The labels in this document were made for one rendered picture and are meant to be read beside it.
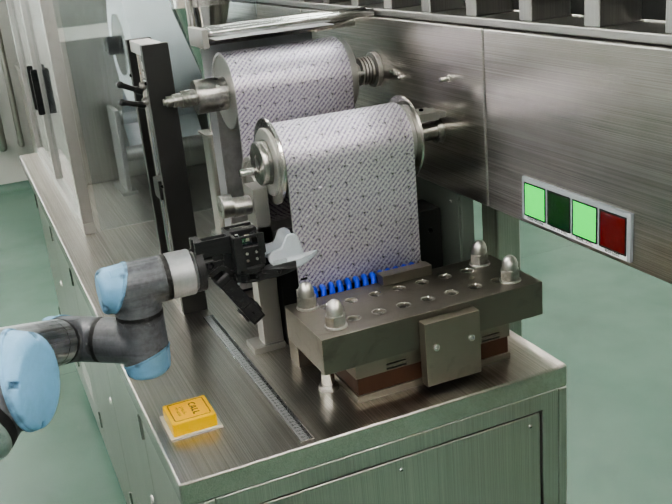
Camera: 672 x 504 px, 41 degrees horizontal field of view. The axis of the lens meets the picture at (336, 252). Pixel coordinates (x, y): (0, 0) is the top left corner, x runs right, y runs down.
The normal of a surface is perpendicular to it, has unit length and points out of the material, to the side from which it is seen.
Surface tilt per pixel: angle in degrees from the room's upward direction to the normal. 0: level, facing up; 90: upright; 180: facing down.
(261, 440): 0
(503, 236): 90
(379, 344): 90
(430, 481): 90
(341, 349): 90
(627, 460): 0
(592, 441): 0
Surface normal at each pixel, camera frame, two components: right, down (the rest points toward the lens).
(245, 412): -0.09, -0.94
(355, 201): 0.40, 0.28
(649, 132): -0.91, 0.22
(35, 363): 0.98, -0.08
